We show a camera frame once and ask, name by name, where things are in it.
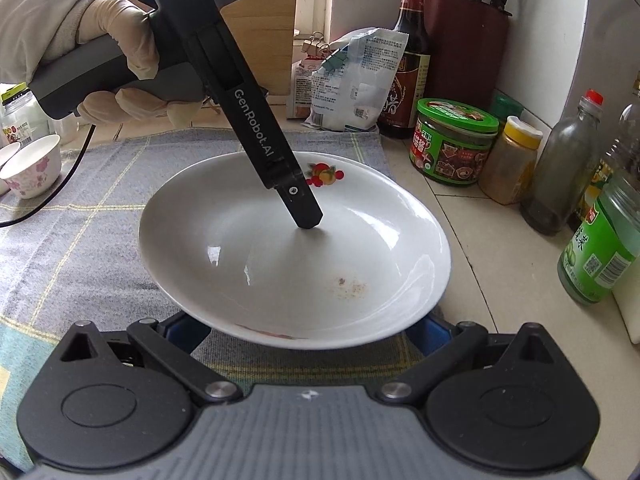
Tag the yellow lidded spice jar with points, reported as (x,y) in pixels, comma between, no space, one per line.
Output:
(510,165)

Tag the dark red knife block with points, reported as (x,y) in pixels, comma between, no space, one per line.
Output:
(465,50)

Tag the person's left hand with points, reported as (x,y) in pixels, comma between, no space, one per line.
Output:
(115,20)

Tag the person's left forearm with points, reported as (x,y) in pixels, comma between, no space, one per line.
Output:
(35,25)

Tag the clear glass bottle red cap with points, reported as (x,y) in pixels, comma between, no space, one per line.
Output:
(560,170)

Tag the green label glass jar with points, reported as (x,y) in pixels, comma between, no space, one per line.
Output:
(600,250)

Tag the white plate with fruit print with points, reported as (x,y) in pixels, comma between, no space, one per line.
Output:
(280,260)

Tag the floral print cup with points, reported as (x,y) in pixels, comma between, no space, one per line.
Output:
(32,170)
(6,165)

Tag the metal binder clip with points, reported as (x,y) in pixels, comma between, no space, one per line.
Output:
(315,44)

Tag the red white seasoning bag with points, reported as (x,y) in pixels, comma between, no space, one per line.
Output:
(300,90)

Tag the dark soy sauce bottle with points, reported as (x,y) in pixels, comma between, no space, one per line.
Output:
(407,60)

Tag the glass jar green lid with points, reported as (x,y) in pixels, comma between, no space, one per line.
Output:
(17,120)

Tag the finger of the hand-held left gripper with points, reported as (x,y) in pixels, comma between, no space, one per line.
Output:
(300,202)

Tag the wooden cutting board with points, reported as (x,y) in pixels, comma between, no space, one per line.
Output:
(265,35)

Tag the grey checked cloth mat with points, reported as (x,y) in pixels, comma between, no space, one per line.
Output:
(75,260)

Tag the green lidded sauce jar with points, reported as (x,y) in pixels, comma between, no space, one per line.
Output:
(452,142)

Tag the teal binder clips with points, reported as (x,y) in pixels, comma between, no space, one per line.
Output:
(334,61)

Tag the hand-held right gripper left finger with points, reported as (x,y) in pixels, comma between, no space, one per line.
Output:
(182,332)

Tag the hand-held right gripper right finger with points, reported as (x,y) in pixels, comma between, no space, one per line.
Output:
(435,337)

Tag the white plastic seasoning bag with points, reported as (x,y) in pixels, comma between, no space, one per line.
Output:
(357,85)

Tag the green capped bottle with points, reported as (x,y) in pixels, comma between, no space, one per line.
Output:
(507,110)

